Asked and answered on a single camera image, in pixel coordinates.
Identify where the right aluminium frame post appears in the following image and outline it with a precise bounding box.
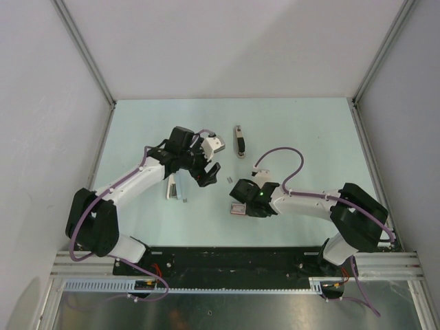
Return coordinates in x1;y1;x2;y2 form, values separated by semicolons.
352;0;420;105

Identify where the left aluminium frame post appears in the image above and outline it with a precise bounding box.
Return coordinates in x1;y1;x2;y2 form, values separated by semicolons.
50;0;116;108

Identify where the right aluminium side rail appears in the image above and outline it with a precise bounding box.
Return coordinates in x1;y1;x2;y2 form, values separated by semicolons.
346;98;404;250

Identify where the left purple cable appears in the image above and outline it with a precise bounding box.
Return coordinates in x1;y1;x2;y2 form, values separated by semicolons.
68;128;170;303

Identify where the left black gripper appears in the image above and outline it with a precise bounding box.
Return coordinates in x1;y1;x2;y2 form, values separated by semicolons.
179;138;220;187

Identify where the front aluminium rail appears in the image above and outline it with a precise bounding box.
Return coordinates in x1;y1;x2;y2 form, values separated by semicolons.
49;251;425;281

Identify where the red white staple box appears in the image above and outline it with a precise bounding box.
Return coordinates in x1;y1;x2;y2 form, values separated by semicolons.
230;203;246;216

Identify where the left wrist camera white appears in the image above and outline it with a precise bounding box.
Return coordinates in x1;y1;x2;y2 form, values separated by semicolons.
201;135;226;161

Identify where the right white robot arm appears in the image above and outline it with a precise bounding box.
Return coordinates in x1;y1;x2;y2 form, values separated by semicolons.
230;179;394;276

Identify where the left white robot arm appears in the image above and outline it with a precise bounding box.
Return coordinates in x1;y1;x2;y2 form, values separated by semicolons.
65;126;226;275

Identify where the grey cable duct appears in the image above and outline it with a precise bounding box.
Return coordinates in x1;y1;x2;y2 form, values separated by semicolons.
63;278;322;295

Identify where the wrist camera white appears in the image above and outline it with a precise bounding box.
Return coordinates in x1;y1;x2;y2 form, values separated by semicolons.
251;168;272;182
201;135;226;161

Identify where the aluminium frame post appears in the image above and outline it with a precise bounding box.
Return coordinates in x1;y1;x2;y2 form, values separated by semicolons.
352;0;420;105
50;0;116;108

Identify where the black silver stapler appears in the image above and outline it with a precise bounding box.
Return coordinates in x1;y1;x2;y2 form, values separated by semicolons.
234;125;245;159

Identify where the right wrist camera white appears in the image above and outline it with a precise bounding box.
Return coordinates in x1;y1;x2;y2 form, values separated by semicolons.
251;168;272;182

